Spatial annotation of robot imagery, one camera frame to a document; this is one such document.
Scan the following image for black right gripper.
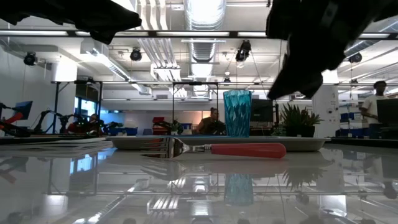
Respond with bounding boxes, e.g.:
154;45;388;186
266;0;376;100

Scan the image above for teal faceted plastic cup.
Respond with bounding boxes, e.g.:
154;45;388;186
223;89;253;138

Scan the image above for grey serving tray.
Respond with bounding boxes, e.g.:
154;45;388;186
106;134;331;152

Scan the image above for potted green plant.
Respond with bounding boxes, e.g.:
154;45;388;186
278;103;325;138

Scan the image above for white round column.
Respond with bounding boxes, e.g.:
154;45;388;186
311;83;341;138

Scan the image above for black computer monitor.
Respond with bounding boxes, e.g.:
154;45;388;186
376;98;398;124
251;98;275;123

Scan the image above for black ceiling spotlight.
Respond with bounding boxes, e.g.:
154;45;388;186
348;52;363;64
234;39;252;63
129;47;143;62
23;52;38;67

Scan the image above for blue storage bins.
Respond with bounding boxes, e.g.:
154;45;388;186
338;111;379;138

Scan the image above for person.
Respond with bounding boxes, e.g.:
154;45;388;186
196;106;227;136
66;113;104;136
359;80;388;139

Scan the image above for red box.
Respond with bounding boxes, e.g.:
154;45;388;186
152;116;166;136

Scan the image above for stack of flat mats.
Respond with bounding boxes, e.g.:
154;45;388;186
0;138;114;159

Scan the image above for blue and red background robot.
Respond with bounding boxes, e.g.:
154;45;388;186
0;100;34;138

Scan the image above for fork with red handle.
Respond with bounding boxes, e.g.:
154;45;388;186
139;137;287;160

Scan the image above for black metal frame stand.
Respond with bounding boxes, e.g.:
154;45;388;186
172;81;220;135
50;80;104;135

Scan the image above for silver ventilation duct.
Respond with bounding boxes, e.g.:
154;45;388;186
183;0;228;63

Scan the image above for black overhead frame bar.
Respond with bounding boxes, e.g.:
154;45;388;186
0;29;398;40

